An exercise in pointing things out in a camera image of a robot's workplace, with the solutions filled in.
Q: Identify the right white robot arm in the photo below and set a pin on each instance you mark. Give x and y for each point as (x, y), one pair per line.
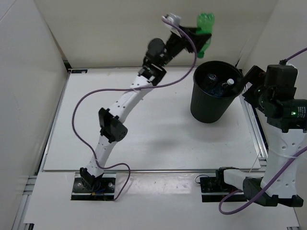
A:
(286, 134)

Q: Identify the tall blue label water bottle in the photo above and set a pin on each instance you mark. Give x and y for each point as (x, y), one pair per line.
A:
(223, 88)

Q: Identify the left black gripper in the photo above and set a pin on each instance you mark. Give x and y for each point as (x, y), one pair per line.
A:
(199, 40)

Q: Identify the front aluminium rail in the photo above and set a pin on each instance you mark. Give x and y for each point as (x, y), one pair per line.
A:
(139, 171)

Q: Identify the clear bottle blue cap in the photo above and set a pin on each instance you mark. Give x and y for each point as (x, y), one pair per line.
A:
(209, 82)

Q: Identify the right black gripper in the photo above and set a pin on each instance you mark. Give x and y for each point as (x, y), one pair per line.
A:
(254, 74)

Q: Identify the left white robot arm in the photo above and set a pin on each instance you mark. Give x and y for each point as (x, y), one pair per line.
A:
(111, 120)

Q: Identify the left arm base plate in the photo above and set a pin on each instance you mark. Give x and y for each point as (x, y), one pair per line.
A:
(103, 190)

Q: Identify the black plastic bin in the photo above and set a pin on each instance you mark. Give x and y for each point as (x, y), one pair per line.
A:
(204, 107)

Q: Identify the green plastic bottle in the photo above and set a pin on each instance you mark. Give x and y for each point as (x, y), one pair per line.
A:
(205, 23)

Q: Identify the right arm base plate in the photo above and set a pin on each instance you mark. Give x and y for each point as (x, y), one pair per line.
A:
(213, 190)

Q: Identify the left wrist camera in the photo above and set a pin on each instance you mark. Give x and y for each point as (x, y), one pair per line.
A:
(172, 18)

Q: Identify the dark rectangular table sticker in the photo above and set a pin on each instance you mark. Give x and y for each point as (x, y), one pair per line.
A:
(79, 71)

